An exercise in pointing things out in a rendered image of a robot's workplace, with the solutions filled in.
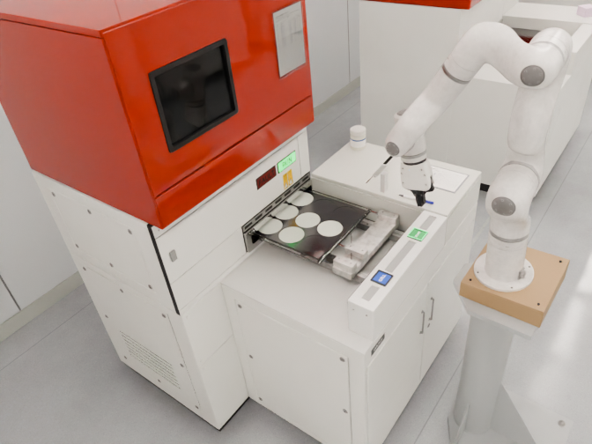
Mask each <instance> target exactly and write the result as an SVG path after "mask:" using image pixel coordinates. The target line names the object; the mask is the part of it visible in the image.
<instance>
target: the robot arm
mask: <svg viewBox="0 0 592 444"><path fill-rule="evenodd" d="M572 51H573V40H572V37H571V36H570V34H569V33H568V32H566V31H565V30H563V29H561V28H557V27H551V28H547V29H544V30H543V31H541V32H539V33H538V34H537V35H536V36H535V37H534V38H533V39H532V40H531V42H530V43H529V44H528V43H526V42H524V41H523V40H522V39H521V38H520V37H519V36H518V35H517V34H516V32H515V31H514V30H513V29H512V28H511V27H509V26H506V25H504V24H501V23H497V22H481V23H477V24H475V25H474V26H472V27H471V28H470V29H468V30H467V31H466V33H465V34H464V35H463V36H462V38H461V39H460V40H459V41H458V42H457V44H456V45H455V47H454V48H453V50H452V51H451V53H450V54H449V55H448V57H447V59H446V60H445V61H444V63H443V64H442V65H441V66H440V68H439V69H438V71H437V72H436V73H435V75H434V76H433V78H432V80H431V81H430V83H429V84H428V86H427V87H426V88H425V90H424V91H423V92H422V93H421V94H420V95H419V96H418V97H417V98H416V99H415V100H414V102H413V103H412V104H411V105H410V106H409V107H408V108H406V109H403V110H400V111H398V112H396V113H395V115H394V120H395V126H394V127H393V129H392V130H391V131H390V133H389V134H388V136H387V138H386V141H385V150H386V152H387V153H388V155H390V156H392V157H401V164H400V175H401V183H402V187H403V188H404V189H408V190H410V191H411V192H412V193H413V195H414V196H415V197H416V203H417V205H418V207H419V206H420V207H422V206H423V205H424V204H425V203H426V192H433V191H434V186H433V184H434V178H433V170H432V167H431V164H430V161H429V159H428V158H427V150H426V139H425V132H426V130H427V129H428V128H429V127H430V126H431V125H432V124H433V123H434V122H435V121H436V120H437V119H438V118H439V117H440V116H441V115H442V114H443V113H444V112H445V111H446V110H447V109H448V108H449V107H450V105H451V104H452V103H453V102H454V101H455V99H456V98H457V97H458V96H459V94H460V93H461V92H462V91H463V89H464V88H465V87H466V86H467V84H468V83H469V82H470V81H471V80H472V79H473V78H474V76H475V75H476V74H477V72H478V71H479V70H480V69H481V67H482V66H483V65H484V64H485V63H489V64H490V65H491V66H492V67H494V68H495V69H496V70H497V71H498V72H499V73H500V74H501V75H502V76H503V77H504V78H505V79H507V80H508V81H509V82H510V83H512V84H514V85H517V86H519V88H518V91H517V94H516V96H515V100H514V105H513V109H512V113H511V117H510V122H509V127H508V133H507V153H506V156H505V158H504V160H503V163H502V165H501V168H500V170H499V171H498V173H497V174H496V176H495V178H494V180H493V181H492V184H491V186H490V188H489V189H488V192H487V195H486V199H485V208H486V211H487V212H488V214H489V215H490V225H489V233H488V241H487V250H486V253H485V254H483V255H481V256H480V257H479V258H478V259H477V260H476V261H475V264H474V274H475V276H476V278H477V280H478V281H479V282H480V283H481V284H483V285H485V286H486V287H488V288H491V289H493V290H495V291H499V292H517V291H520V290H522V289H524V288H526V287H527V286H529V285H530V284H531V282H532V281H533V277H534V270H533V267H532V265H531V264H530V263H529V261H528V260H526V259H525V256H526V251H527V246H528V241H529V231H530V227H531V217H530V215H529V207H530V205H531V202H532V199H533V197H534V195H535V194H536V192H537V188H538V186H539V184H540V182H541V180H542V177H543V174H544V155H545V142H546V138H547V134H548V130H549V127H550V123H551V118H552V114H553V110H554V108H555V105H556V102H557V99H558V96H559V92H560V89H561V86H562V84H563V81H564V78H565V75H566V71H567V68H568V65H569V62H570V59H571V55H572Z"/></svg>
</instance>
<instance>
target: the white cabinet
mask: <svg viewBox="0 0 592 444"><path fill-rule="evenodd" d="M476 211H477V202H476V203H475V204H474V206H473V207H472V208H471V210H470V211H469V213H468V214H467V215H466V217H465V218H464V219H463V221H462V222H461V224H460V225H459V226H458V227H457V228H456V230H455V231H454V233H453V234H452V235H451V237H450V238H449V239H448V241H447V242H446V244H445V245H444V248H443V249H442V250H441V252H440V253H439V254H438V256H437V257H436V258H435V260H434V261H433V263H432V264H431V265H430V267H429V268H428V269H427V271H426V272H425V274H424V275H423V276H422V278H421V279H420V280H419V281H418V283H417V284H416V285H415V287H414V288H413V289H412V291H411V292H410V294H409V295H408V296H407V298H406V299H405V300H404V302H403V303H402V305H401V306H400V307H399V308H398V309H397V311H396V312H395V314H394V315H393V316H392V318H391V319H390V320H389V322H388V323H387V325H386V326H385V327H384V329H383V330H382V331H381V333H380V334H379V336H378V337H377V338H376V339H375V340H374V342H373V343H372V345H371V346H370V347H369V349H368V350H367V351H366V353H365V354H364V355H363V354H361V353H359V352H357V351H354V350H353V349H351V348H349V347H347V346H345V345H343V344H340V343H339V342H337V341H335V340H333V339H331V338H329V337H326V336H324V335H323V334H321V333H319V332H317V331H315V330H313V329H310V328H309V327H307V326H305V325H303V324H301V323H299V322H296V321H294V320H293V319H291V318H289V317H287V316H285V315H283V314H280V313H279V312H277V311H275V310H273V309H271V308H269V307H266V306H265V305H263V304H261V303H259V302H257V301H255V300H252V299H250V298H249V297H247V296H245V295H243V294H241V293H239V292H236V291H235V290H233V289H231V288H229V287H227V286H225V285H222V284H221V286H222V290H223V294H224V297H225V301H226V307H227V311H228V314H229V318H230V322H231V325H232V329H233V335H234V339H235V343H236V346H237V350H238V353H239V357H240V363H241V367H242V371H243V374H244V378H245V382H246V385H247V389H248V395H249V397H250V398H252V399H254V400H255V401H257V402H258V403H259V404H261V405H262V406H264V407H265V408H267V409H269V410H270V411H272V412H274V413H275V414H277V415H278V416H279V417H281V418H283V419H284V420H286V421H288V422H289V423H291V424H292V425H294V426H296V427H298V428H299V429H300V430H301V431H303V432H304V433H307V434H308V435H310V436H311V437H313V438H315V439H316V440H318V441H320V442H321V443H322V444H382V443H383V441H385V439H386V438H387V436H388V434H389V432H390V430H391V429H392V427H393V426H394V424H395V422H396V421H397V419H398V418H399V416H400V415H401V413H402V411H403V409H404V407H405V406H406V404H407V403H408V402H409V400H410V399H411V397H412V395H413V393H414V392H415V390H416V388H417V387H418V385H419V383H420V382H421V381H422V379H423V377H424V376H425V374H426V372H427V370H428V369H429V367H430V365H431V364H432V363H433V361H434V359H435V358H436V356H437V354H438V353H439V351H440V349H441V347H442V346H443V345H444V343H445V342H446V340H447V339H448V336H449V335H450V333H451V331H452V330H453V328H454V327H455V325H456V324H457V322H458V320H459V319H460V316H461V310H462V302H461V300H460V298H459V296H458V293H457V291H456V289H455V287H454V285H453V281H454V278H455V276H456V275H457V274H458V272H459V271H460V269H461V268H462V267H463V265H464V264H465V263H469V258H470V247H471V241H472V235H473V229H474V224H475V217H476Z"/></svg>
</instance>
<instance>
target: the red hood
mask: <svg viewBox="0 0 592 444"><path fill-rule="evenodd" d="M0 103H1V106H2V108H3V110H4V112H5V114H6V116H7V118H8V121H9V123H10V125H11V127H12V129H13V131H14V133H15V136H16V138H17V139H18V142H19V144H20V146H21V148H22V150H23V153H24V154H25V156H26V159H27V161H28V163H29V165H30V167H31V169H33V170H34V171H36V172H38V173H41V174H44V175H46V176H47V177H49V178H52V179H54V180H56V181H59V182H61V183H62V184H65V185H67V186H69V187H71V188H73V189H76V190H78V191H80V192H82V193H84V194H86V195H88V196H91V197H93V198H95V199H97V200H99V201H101V202H103V203H105V204H108V205H110V206H112V207H115V208H116V209H118V210H120V211H123V212H125V213H128V214H129V215H131V216H133V217H135V218H139V219H141V220H143V221H144V222H146V223H148V224H150V225H153V226H156V227H157V228H159V229H161V230H163V229H164V228H166V227H167V226H169V225H170V224H172V223H173V222H174V221H175V220H176V219H178V218H180V217H181V216H182V215H184V214H185V213H186V212H188V211H190V210H191V209H192V208H194V207H195V206H197V205H198V204H199V203H201V202H202V201H203V200H204V199H206V198H207V197H209V196H210V195H212V194H213V193H214V192H216V191H217V190H219V189H220V188H222V187H223V186H225V185H226V184H227V183H228V182H230V181H231V180H232V179H234V178H235V177H236V176H238V175H239V174H241V173H242V172H244V171H245V170H247V169H248V168H249V167H251V166H253V165H254V164H255V163H256V162H257V161H259V160H260V159H262V158H263V157H264V156H266V155H267V154H269V153H270V152H272V151H273V150H275V149H276V148H277V147H279V146H280V145H281V144H282V143H284V142H285V141H287V140H288V139H289V138H291V137H292V136H294V135H295V134H297V133H298V132H299V131H301V130H303V129H304V128H305V127H306V126H307V125H309V124H310V123H311V122H313V121H314V120H315V118H314V106H313V94H312V83H311V71H310V60H309V47H308V36H307V14H306V2H305V0H0Z"/></svg>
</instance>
